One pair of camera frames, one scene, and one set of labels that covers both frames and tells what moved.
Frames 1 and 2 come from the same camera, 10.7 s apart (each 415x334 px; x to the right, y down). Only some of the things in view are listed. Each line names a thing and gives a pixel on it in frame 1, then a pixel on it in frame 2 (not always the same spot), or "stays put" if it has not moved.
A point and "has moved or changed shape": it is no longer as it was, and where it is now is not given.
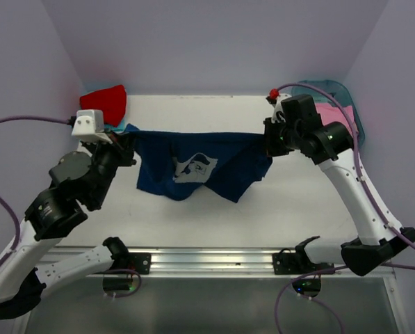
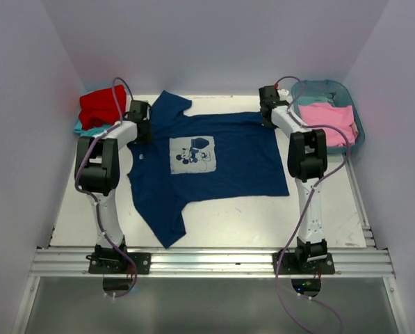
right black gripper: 272,148 -> 267,123
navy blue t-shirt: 172,165 has moved or changed shape
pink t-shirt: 329,113 stays put
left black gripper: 123,143 -> 147,136
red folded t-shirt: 111,101 stays put
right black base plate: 295,264 stays put
